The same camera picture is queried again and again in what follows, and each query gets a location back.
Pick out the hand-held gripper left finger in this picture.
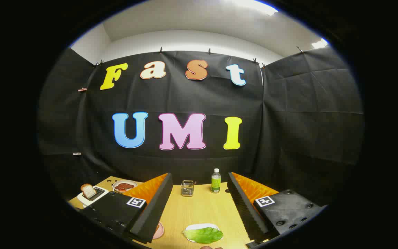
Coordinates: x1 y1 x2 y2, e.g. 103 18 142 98
82 173 173 244

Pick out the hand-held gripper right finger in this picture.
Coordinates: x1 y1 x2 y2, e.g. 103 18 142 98
227 172 325 248

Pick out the green lettuce leaf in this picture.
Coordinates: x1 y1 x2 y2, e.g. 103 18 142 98
182 227 224 244

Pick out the toasted bread slice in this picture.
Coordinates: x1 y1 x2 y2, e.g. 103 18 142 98
80 184 97 199

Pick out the pink round plate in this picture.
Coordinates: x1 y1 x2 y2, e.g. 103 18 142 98
152 222 165 240

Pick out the grey round plate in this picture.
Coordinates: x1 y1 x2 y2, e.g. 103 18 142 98
112 180 138 193

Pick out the green drink bottle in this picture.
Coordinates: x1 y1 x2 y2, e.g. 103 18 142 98
211 168 221 193

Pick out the white square plate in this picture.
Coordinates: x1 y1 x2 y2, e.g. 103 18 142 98
184 223 224 242

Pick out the white toaster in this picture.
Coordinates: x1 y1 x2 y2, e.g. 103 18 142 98
77 186 110 207

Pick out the black backdrop cloth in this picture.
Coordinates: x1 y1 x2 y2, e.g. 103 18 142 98
37 47 364 208

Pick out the metal wire holder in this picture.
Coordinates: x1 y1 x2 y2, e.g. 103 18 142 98
181 180 195 197

